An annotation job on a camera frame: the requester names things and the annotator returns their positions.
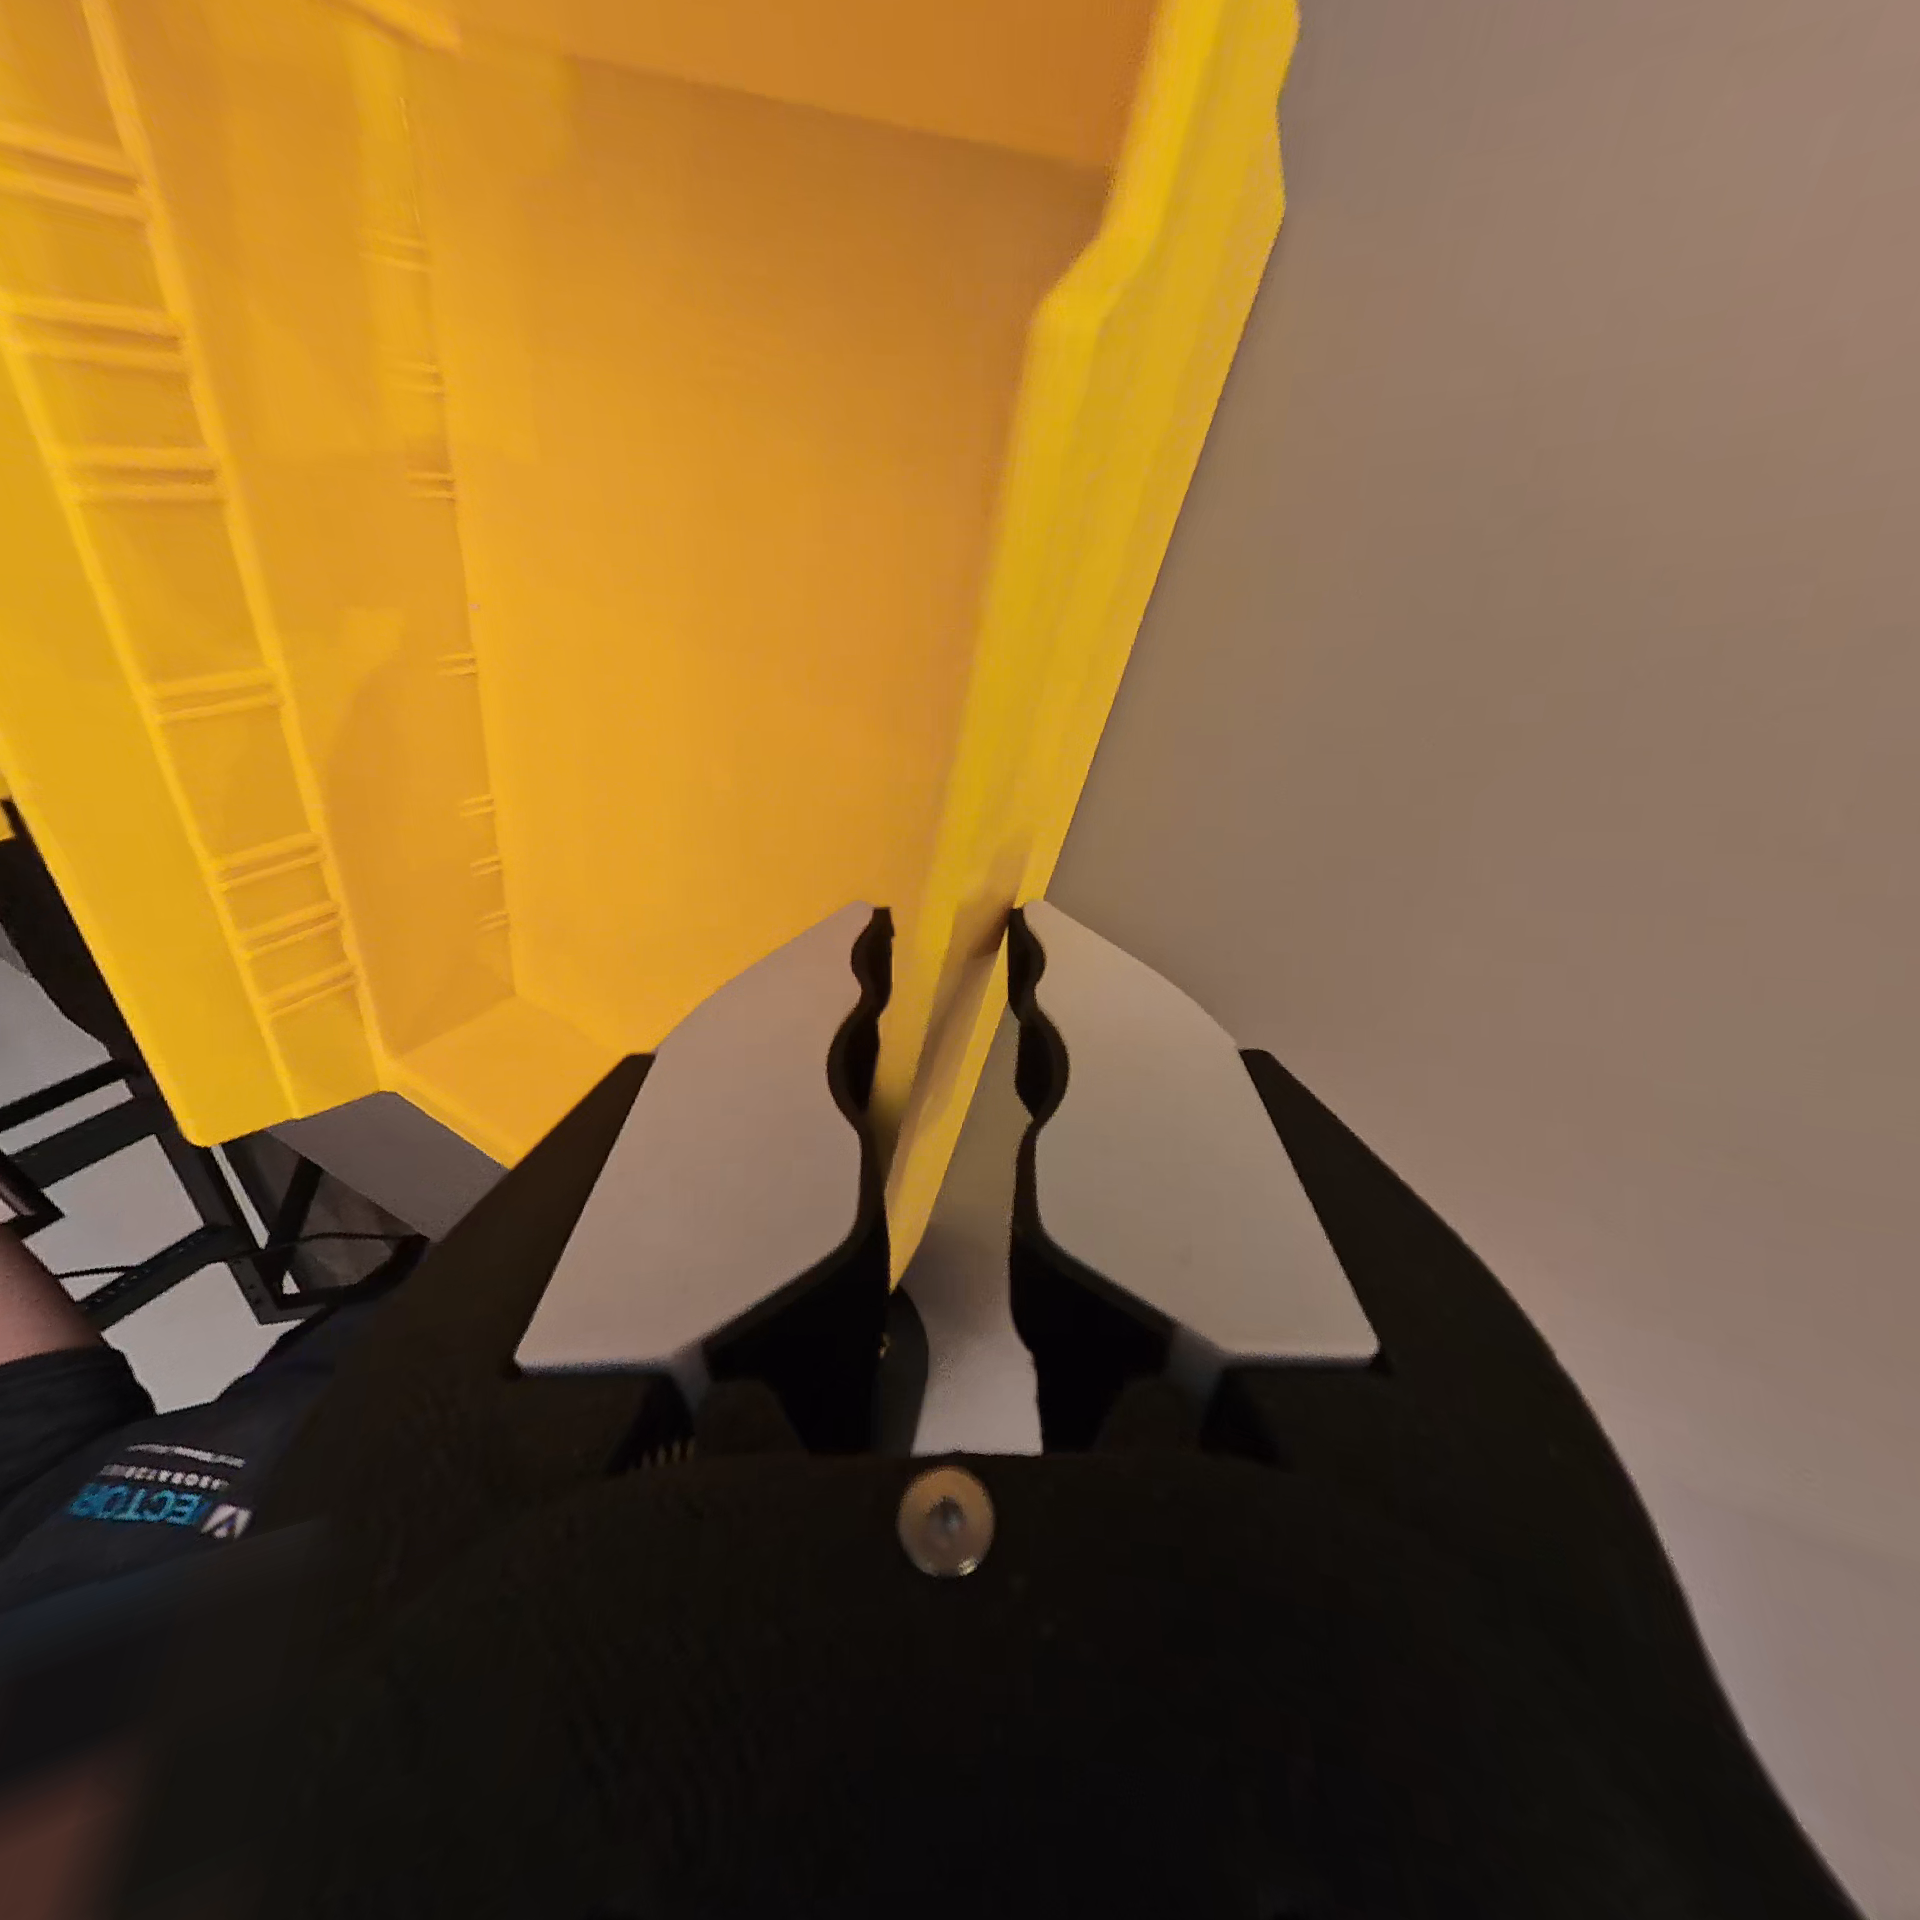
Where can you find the black metal frame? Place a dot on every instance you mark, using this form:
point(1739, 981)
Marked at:
point(269, 1292)

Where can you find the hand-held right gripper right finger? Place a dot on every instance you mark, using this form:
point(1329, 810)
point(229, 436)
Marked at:
point(1200, 1186)

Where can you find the person's left forearm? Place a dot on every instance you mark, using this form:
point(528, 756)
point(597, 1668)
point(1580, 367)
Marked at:
point(36, 1320)

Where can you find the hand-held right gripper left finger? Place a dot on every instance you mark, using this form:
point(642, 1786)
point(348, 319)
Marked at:
point(705, 1186)

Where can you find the yellow plastic bin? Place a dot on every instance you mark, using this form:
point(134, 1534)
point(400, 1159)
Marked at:
point(674, 524)

